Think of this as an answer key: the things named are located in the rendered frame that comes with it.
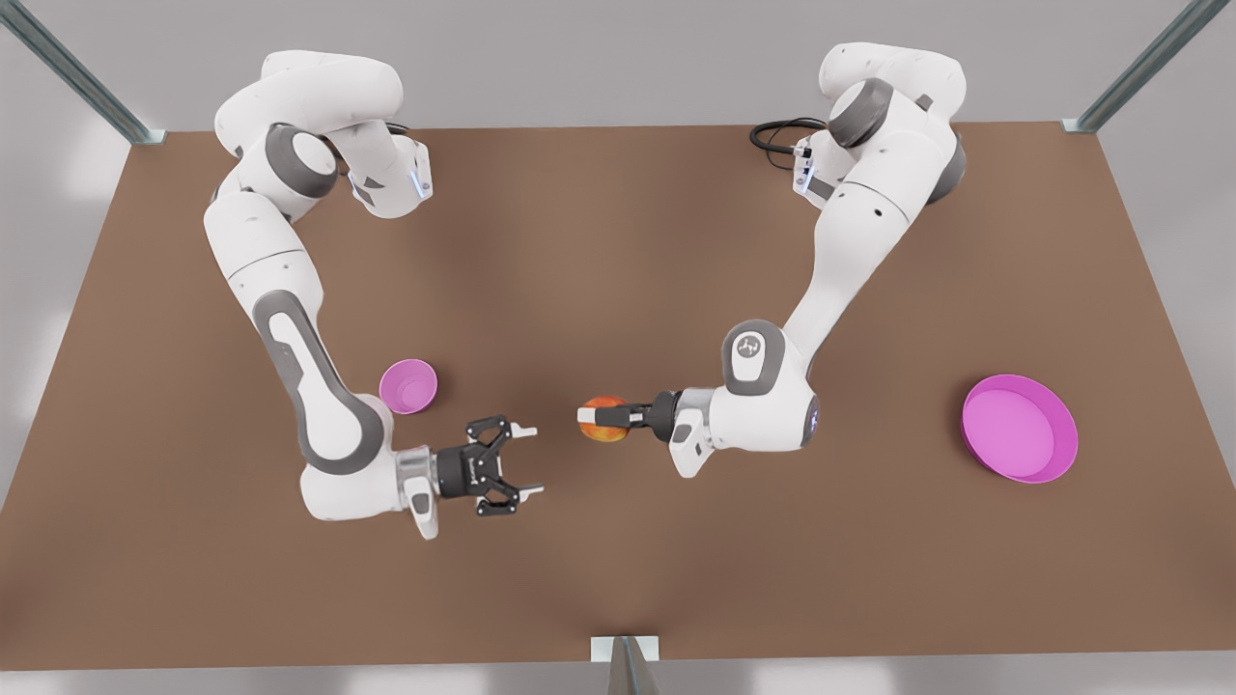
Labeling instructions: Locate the black cable loop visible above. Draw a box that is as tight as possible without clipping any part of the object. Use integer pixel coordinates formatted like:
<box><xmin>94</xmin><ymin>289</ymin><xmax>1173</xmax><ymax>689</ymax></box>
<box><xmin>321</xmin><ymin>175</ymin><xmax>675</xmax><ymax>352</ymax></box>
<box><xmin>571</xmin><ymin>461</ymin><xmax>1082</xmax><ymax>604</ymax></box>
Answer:
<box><xmin>749</xmin><ymin>117</ymin><xmax>831</xmax><ymax>177</ymax></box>

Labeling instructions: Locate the small pink bowl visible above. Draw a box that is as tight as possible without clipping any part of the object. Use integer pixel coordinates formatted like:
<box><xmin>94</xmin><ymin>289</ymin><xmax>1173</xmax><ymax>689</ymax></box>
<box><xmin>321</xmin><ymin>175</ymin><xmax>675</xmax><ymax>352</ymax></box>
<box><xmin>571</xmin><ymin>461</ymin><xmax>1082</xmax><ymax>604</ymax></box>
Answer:
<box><xmin>379</xmin><ymin>359</ymin><xmax>439</xmax><ymax>416</ymax></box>

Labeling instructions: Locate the silver frame post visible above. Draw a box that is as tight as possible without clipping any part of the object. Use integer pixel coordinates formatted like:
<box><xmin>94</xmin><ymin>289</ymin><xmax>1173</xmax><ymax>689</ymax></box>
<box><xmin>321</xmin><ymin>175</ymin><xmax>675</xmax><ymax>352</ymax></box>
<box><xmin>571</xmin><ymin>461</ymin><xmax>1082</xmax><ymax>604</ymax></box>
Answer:
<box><xmin>0</xmin><ymin>0</ymin><xmax>167</xmax><ymax>147</ymax></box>
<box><xmin>590</xmin><ymin>634</ymin><xmax>660</xmax><ymax>695</ymax></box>
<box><xmin>1061</xmin><ymin>0</ymin><xmax>1233</xmax><ymax>135</ymax></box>

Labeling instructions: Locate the large pink plate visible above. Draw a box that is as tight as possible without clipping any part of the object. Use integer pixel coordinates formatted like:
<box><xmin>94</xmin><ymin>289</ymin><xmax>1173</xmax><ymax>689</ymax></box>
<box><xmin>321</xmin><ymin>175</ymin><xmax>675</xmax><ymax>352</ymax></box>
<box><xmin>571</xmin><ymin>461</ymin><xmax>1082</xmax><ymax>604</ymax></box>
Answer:
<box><xmin>961</xmin><ymin>375</ymin><xmax>1080</xmax><ymax>485</ymax></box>

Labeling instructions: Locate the red yellow apple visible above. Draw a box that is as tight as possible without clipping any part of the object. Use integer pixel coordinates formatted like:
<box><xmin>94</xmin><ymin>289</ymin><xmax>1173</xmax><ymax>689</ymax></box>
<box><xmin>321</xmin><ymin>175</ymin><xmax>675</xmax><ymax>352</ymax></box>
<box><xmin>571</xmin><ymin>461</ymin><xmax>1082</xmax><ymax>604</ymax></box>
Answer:
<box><xmin>579</xmin><ymin>395</ymin><xmax>631</xmax><ymax>444</ymax></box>

